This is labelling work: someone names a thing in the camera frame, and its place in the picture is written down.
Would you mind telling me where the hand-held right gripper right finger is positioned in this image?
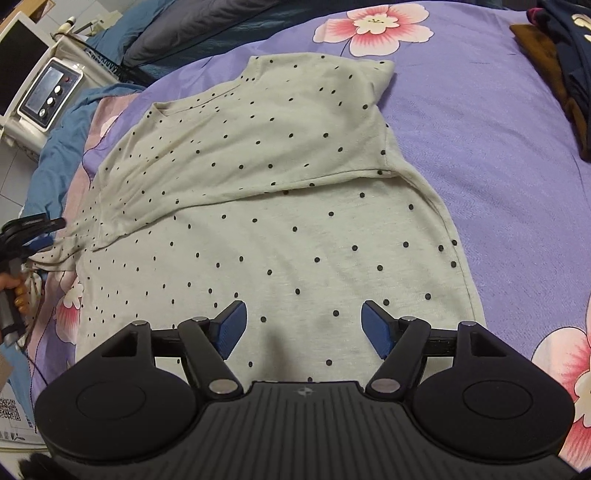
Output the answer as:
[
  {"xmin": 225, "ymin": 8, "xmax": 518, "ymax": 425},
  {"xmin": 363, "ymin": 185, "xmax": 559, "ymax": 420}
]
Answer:
[{"xmin": 361, "ymin": 299, "xmax": 514, "ymax": 399}]

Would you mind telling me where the blue quilt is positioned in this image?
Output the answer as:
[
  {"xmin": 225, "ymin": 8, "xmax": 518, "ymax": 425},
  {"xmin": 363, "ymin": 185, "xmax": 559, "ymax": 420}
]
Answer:
[{"xmin": 25, "ymin": 0, "xmax": 178, "ymax": 222}]

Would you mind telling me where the printed white paper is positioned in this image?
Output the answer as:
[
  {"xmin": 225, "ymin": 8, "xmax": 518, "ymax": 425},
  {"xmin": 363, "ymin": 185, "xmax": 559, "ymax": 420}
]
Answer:
[{"xmin": 0, "ymin": 394, "xmax": 38, "ymax": 445}]

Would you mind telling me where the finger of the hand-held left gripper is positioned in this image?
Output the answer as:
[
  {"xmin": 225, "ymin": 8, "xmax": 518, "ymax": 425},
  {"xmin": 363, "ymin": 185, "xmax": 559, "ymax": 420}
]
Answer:
[
  {"xmin": 0, "ymin": 214, "xmax": 66, "ymax": 237},
  {"xmin": 18, "ymin": 232, "xmax": 55, "ymax": 254}
]

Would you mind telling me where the purple floral bedsheet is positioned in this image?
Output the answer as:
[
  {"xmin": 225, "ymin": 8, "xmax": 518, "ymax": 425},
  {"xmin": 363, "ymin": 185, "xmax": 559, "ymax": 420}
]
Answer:
[{"xmin": 28, "ymin": 0, "xmax": 591, "ymax": 472}]

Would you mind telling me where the cream polka dot shirt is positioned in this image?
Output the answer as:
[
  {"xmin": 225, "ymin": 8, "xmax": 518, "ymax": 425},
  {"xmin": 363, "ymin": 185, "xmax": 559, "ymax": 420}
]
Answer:
[{"xmin": 34, "ymin": 54, "xmax": 486, "ymax": 385}]

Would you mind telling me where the white framed monitor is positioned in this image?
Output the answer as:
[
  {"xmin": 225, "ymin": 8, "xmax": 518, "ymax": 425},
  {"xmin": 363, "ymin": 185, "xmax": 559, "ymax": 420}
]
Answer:
[{"xmin": 0, "ymin": 11, "xmax": 57, "ymax": 118}]

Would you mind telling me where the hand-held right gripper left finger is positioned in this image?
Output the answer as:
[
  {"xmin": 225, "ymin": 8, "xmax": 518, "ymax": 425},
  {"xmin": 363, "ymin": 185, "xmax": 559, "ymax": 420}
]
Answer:
[{"xmin": 95, "ymin": 299, "xmax": 249, "ymax": 399}]

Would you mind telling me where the person's left hand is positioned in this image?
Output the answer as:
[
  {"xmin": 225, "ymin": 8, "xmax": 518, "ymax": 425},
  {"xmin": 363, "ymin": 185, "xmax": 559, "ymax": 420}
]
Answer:
[{"xmin": 0, "ymin": 271, "xmax": 34, "ymax": 320}]

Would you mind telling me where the white device with buttons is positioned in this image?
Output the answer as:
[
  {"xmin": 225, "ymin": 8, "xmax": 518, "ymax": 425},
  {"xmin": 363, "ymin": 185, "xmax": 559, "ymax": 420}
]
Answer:
[{"xmin": 17, "ymin": 57, "xmax": 87, "ymax": 136}]

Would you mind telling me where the brown garment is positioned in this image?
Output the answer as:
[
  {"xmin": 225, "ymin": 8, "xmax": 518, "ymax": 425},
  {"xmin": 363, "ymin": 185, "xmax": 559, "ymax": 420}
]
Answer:
[{"xmin": 509, "ymin": 22, "xmax": 591, "ymax": 160}]

